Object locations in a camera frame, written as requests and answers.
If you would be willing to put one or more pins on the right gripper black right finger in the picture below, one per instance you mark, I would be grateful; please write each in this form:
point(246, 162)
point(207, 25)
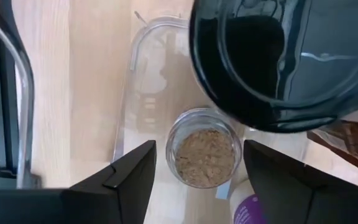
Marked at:
point(275, 180)

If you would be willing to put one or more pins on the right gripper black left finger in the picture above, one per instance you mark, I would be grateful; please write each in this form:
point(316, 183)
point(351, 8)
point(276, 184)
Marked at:
point(132, 174)

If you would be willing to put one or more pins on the purple label spice jar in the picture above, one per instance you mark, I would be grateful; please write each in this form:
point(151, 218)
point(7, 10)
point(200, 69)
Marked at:
point(247, 211)

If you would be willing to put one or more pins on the small clear saffron jar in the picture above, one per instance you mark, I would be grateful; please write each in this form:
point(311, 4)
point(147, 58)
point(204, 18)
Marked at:
point(204, 155)

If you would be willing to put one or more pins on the brown label spice jar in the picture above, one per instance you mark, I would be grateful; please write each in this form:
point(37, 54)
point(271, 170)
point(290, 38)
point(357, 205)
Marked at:
point(346, 143)

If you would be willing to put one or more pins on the orange label spice jar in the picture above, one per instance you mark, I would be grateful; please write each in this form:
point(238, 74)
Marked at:
point(253, 62)

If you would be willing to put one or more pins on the clear plastic bin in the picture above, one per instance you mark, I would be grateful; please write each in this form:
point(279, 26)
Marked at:
point(148, 93)

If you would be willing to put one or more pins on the black metal table frame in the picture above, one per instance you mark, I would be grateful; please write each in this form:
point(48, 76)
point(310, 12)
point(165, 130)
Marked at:
point(2, 93)

